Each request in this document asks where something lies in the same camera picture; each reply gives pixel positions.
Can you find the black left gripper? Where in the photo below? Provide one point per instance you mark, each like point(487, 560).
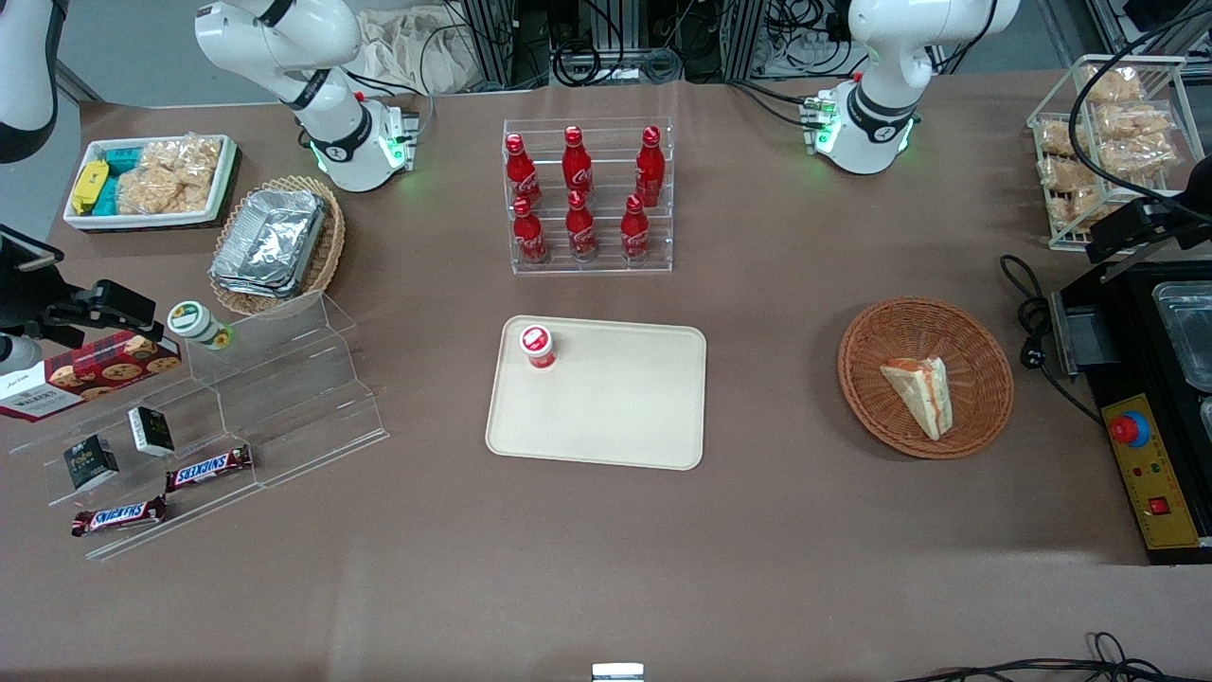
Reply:
point(1170, 210)

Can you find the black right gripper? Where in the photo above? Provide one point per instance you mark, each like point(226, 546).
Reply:
point(21, 284)

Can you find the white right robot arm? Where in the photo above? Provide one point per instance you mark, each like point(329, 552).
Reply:
point(331, 133)

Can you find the aluminium foil tray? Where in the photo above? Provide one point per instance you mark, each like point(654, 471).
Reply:
point(256, 292)
point(270, 237)

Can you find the oval wicker basket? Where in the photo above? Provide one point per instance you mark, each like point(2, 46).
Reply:
point(329, 242)

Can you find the triangular wrapped sandwich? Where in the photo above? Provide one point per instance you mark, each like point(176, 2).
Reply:
point(923, 393)

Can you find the round brown wicker basket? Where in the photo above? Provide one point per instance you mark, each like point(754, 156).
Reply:
point(881, 407)

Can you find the beige plastic tray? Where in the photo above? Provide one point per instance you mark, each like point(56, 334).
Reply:
point(615, 407)

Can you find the green white yogurt bottle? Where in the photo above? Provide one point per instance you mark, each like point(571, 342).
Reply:
point(196, 323)

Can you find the clear bag of fried snacks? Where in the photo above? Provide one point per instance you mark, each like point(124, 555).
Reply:
point(1056, 137)
point(1144, 159)
point(1115, 85)
point(1068, 180)
point(1134, 123)

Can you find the red tartan cookie box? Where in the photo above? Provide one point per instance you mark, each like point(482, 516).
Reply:
point(95, 374)

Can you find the black machine with yellow panel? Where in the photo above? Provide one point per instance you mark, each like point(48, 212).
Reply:
point(1136, 322)

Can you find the white rectangular plastic bin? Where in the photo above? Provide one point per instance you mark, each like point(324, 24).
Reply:
point(76, 220)

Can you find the teal snack pack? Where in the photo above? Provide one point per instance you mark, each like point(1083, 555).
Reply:
point(120, 156)
point(107, 196)

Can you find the clear bag of crackers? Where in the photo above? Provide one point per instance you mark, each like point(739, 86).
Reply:
point(187, 156)
point(156, 194)

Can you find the steel pan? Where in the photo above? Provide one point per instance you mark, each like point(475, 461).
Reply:
point(1188, 332)

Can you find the yellow snack pack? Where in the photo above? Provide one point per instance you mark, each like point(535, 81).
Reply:
point(89, 185)

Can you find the small black carton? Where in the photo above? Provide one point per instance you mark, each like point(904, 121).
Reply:
point(151, 432)
point(91, 463)

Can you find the Snickers bar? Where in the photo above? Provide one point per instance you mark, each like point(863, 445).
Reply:
point(118, 517)
point(208, 468)

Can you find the clear acrylic stepped stand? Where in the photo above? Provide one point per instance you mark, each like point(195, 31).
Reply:
point(284, 398)

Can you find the red emergency stop button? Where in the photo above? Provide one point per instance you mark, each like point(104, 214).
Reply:
point(1129, 429)

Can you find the beige cloth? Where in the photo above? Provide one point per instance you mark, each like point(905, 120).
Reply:
point(407, 52)

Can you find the red cola bottle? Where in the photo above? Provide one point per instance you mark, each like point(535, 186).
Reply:
point(580, 227)
point(529, 232)
point(650, 166)
point(524, 170)
point(634, 229)
point(577, 161)

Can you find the red white yogurt bottle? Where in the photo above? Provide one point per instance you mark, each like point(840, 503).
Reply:
point(538, 345)

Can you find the clear acrylic bottle rack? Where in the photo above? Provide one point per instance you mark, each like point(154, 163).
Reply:
point(587, 268)

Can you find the small white grey device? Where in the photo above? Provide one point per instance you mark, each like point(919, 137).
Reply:
point(617, 673)

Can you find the red rocker switch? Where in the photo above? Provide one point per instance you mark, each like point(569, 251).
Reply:
point(1160, 506)

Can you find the aluminium frame profile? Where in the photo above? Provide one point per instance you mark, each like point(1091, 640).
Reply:
point(492, 43)
point(748, 38)

